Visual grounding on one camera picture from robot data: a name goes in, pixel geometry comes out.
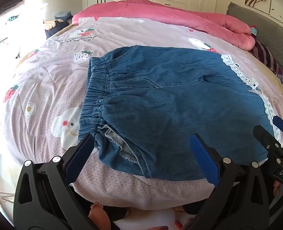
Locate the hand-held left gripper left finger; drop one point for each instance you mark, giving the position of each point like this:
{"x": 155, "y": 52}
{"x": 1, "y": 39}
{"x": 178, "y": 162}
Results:
{"x": 80, "y": 153}

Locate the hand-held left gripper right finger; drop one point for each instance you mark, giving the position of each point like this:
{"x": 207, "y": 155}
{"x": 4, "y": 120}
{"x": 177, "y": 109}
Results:
{"x": 203, "y": 158}

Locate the blue denim pants lace trim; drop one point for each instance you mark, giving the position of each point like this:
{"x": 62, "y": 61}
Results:
{"x": 167, "y": 100}

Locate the person's right hand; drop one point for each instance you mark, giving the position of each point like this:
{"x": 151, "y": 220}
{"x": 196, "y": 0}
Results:
{"x": 276, "y": 188}

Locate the person's left hand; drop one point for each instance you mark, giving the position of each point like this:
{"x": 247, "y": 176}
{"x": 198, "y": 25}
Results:
{"x": 99, "y": 214}

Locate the striped pillow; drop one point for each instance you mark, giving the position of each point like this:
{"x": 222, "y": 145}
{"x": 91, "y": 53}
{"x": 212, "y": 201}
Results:
{"x": 266, "y": 55}

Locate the strawberry printed lilac blanket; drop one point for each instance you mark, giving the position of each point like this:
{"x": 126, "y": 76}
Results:
{"x": 48, "y": 88}

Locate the grey padded headboard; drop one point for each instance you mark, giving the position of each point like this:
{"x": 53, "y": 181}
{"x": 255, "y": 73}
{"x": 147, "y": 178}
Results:
{"x": 270, "y": 33}

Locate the pile of clothes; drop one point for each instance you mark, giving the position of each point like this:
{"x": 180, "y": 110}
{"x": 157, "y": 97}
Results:
{"x": 60, "y": 21}

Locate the pink duvet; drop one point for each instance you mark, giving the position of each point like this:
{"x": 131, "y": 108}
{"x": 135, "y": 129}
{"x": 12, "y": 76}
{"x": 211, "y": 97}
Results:
{"x": 155, "y": 12}

